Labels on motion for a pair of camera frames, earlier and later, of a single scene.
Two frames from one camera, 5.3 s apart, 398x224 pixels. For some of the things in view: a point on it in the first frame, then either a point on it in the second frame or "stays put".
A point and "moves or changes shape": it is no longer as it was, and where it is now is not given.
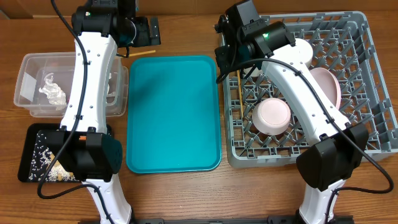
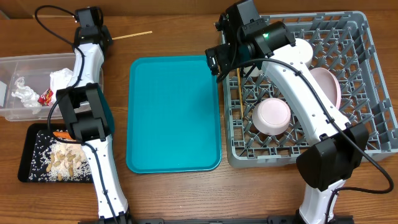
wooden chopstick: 142,53 moves or changes shape
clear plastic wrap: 53,92 -> 28,98
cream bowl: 303,51 stays put
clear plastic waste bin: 44,81 -> 35,70
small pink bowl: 271,116 stays put
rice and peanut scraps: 42,158 stays put
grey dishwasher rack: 263,130 stays put
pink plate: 329,83 stays put
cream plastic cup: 255,73 stays put
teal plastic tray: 173,114 stays put
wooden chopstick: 240,91 stays put
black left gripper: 142,22 -> 106,31
